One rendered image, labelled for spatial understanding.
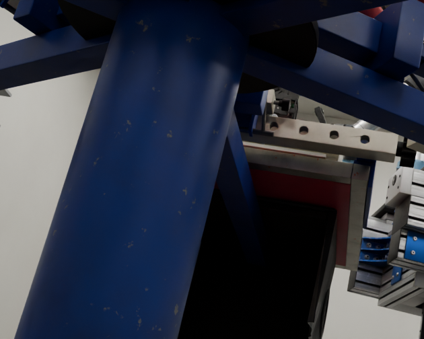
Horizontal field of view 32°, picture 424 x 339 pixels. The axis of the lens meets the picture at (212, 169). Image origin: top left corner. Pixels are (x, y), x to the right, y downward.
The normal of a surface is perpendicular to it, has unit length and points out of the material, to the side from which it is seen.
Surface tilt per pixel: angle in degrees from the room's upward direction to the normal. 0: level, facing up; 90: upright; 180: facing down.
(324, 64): 90
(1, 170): 90
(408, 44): 90
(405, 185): 90
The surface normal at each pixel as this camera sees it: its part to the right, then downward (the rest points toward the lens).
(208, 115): 0.74, -0.07
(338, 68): 0.36, -0.26
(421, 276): 0.10, -0.33
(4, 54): -0.61, -0.41
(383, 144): -0.14, -0.39
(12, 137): 0.96, 0.15
